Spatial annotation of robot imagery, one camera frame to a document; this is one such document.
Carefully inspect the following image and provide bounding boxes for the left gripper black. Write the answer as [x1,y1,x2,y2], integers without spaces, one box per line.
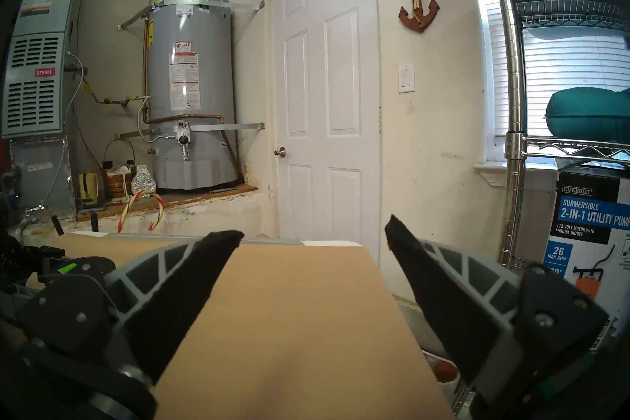
[0,231,64,289]

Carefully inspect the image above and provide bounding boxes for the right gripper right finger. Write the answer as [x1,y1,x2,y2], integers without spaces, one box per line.
[385,215,610,402]

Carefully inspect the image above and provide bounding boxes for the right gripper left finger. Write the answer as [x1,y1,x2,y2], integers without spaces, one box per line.
[14,230,245,388]

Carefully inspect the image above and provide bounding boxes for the black lid with green tape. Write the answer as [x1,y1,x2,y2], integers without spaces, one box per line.
[40,256,116,279]

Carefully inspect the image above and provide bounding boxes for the white tub with orange content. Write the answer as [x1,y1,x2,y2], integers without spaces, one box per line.
[423,350,463,405]

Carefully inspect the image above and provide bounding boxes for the yellow container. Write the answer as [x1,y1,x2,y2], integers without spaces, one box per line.
[78,172,100,202]

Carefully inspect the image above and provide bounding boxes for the wooden platform ledge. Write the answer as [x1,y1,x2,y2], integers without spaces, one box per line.
[76,185,259,223]

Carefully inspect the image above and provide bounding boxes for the striped candy cane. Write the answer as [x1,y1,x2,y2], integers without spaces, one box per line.
[118,190,165,233]

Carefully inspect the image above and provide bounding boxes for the crumpled aluminium foil lump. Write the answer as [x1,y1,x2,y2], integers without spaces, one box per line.
[131,165,157,195]

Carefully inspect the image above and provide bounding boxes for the white window sill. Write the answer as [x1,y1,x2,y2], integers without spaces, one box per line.
[474,162,559,187]

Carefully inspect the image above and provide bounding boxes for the grey Bryant furnace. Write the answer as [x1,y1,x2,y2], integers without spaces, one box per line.
[2,0,84,215]

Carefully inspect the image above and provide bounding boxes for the utility pump cardboard box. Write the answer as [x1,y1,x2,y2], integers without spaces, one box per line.
[543,166,630,353]

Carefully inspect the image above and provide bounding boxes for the yellow gas line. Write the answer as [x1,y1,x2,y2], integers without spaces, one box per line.
[81,79,148,107]

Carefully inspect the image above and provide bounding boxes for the white panel door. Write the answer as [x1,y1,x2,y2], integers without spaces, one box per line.
[268,0,382,267]

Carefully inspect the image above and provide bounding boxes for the grey water heater tank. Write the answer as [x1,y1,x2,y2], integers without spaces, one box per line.
[146,0,242,191]

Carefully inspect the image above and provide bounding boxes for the teal tufted cushion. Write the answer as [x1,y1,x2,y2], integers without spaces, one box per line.
[544,87,630,144]

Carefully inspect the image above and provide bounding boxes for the white window blinds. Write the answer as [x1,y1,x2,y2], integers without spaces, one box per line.
[463,0,630,137]

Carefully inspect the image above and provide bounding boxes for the wicker basket with handle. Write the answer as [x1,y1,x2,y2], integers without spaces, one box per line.
[102,139,138,198]

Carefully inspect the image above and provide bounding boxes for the chrome wire shelf rack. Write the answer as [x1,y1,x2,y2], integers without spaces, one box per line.
[450,0,630,417]

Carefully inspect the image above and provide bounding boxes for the metal strap round tank top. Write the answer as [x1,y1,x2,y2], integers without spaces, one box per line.
[117,0,266,32]

